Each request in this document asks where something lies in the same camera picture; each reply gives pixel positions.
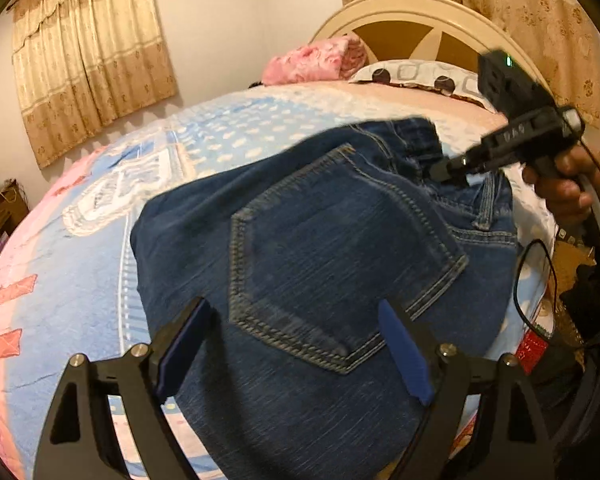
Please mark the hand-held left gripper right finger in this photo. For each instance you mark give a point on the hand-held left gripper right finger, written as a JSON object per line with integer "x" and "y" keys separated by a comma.
{"x": 405, "y": 355}

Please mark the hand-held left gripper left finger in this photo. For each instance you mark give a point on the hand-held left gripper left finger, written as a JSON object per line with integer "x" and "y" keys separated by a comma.
{"x": 180, "y": 355}

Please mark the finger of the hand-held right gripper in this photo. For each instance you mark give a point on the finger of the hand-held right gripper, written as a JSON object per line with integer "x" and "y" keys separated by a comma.
{"x": 455, "y": 169}

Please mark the blue denim pants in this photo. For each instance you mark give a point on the blue denim pants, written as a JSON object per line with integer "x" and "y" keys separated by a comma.
{"x": 305, "y": 240}

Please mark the person's right hand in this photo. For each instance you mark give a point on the person's right hand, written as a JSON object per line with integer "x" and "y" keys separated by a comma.
{"x": 567, "y": 190}

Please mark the pink bed sheet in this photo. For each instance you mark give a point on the pink bed sheet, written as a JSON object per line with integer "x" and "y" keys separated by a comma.
{"x": 460, "y": 115}

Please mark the beige floral curtain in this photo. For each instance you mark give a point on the beige floral curtain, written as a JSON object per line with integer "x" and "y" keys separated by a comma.
{"x": 530, "y": 15}
{"x": 90, "y": 55}

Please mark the white patterned pillow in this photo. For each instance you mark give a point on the white patterned pillow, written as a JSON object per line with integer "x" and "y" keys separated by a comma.
{"x": 410, "y": 72}

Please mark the blue patterned bed blanket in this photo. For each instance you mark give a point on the blue patterned bed blanket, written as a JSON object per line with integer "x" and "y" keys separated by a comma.
{"x": 80, "y": 285}

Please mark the cream wooden headboard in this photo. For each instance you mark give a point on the cream wooden headboard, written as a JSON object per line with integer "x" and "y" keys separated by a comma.
{"x": 405, "y": 7}

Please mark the pink folded blanket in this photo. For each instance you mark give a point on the pink folded blanket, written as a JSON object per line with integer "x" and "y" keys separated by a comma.
{"x": 310, "y": 60}

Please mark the person's dark clothing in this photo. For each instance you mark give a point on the person's dark clothing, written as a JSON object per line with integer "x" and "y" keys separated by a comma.
{"x": 595, "y": 385}

